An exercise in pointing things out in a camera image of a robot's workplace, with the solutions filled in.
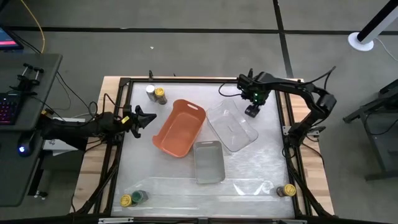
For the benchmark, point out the white power strip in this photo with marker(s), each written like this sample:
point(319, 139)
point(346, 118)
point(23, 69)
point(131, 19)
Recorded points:
point(73, 119)

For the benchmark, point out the black aluminium table frame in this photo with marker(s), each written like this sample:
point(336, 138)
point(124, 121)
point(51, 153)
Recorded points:
point(186, 81)

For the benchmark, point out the yellow-lid spice jar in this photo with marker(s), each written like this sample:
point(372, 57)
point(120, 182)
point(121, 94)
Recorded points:
point(289, 190)
point(160, 91)
point(126, 200)

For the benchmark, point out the computer monitor screen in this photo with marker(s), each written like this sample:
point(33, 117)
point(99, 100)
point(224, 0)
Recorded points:
point(7, 39)

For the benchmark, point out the backlit black keyboard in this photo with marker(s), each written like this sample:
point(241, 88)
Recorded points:
point(7, 109)

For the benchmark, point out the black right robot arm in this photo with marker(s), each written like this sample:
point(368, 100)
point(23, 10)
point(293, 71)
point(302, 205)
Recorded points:
point(295, 87)

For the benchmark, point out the white plastic table cover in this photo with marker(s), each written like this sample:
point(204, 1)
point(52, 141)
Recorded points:
point(174, 193)

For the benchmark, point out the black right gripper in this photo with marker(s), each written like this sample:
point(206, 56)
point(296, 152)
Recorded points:
point(250, 87)

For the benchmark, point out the white printed paper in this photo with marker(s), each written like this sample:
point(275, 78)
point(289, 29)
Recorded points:
point(54, 146)

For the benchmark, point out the grey plastic bin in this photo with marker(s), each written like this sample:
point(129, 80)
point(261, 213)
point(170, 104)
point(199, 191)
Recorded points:
point(209, 163)

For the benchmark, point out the black and white pole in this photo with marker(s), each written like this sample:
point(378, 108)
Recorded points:
point(377, 20)

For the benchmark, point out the grey side desk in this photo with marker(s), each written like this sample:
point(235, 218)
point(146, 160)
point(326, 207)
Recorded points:
point(12, 174)

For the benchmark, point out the dark equipment cart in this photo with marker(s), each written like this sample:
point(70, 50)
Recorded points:
point(385, 149)

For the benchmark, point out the silver-lid spice jar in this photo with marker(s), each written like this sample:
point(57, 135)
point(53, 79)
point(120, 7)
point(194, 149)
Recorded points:
point(150, 89)

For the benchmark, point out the orange plastic bin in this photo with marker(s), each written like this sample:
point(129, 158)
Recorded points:
point(180, 130)

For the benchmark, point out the clear plastic bin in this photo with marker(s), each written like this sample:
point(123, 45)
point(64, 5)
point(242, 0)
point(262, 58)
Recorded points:
point(230, 127)

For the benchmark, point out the black clamp stand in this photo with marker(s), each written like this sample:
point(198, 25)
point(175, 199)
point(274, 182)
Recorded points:
point(29, 79)

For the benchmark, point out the white round pole base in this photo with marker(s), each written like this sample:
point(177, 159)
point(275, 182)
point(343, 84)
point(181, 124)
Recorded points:
point(354, 43)

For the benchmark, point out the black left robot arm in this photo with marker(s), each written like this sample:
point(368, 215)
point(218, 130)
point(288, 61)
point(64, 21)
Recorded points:
point(77, 127)

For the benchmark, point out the green-lid spice jar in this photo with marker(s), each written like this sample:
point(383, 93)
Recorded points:
point(138, 196)

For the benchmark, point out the black computer mouse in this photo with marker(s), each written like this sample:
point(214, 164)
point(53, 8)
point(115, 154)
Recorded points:
point(26, 143)

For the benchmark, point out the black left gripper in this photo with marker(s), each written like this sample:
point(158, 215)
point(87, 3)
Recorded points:
point(133, 123)

